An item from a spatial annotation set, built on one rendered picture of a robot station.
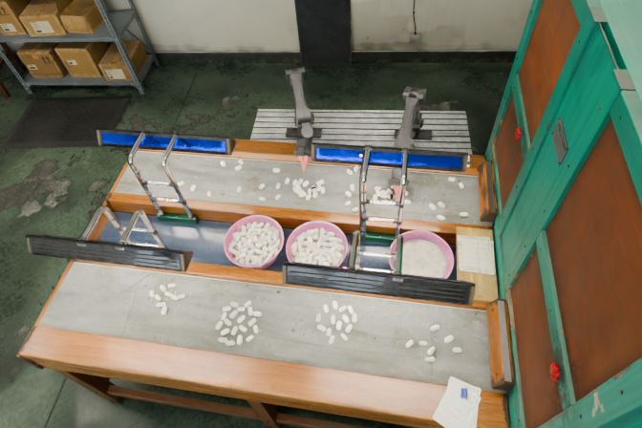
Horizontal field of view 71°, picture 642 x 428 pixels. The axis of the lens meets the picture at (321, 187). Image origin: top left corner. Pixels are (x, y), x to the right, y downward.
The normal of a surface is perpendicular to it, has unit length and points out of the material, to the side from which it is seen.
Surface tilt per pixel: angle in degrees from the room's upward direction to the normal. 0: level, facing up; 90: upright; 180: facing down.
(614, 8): 0
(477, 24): 90
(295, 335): 0
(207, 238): 0
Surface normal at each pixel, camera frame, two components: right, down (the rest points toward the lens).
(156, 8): -0.10, 0.78
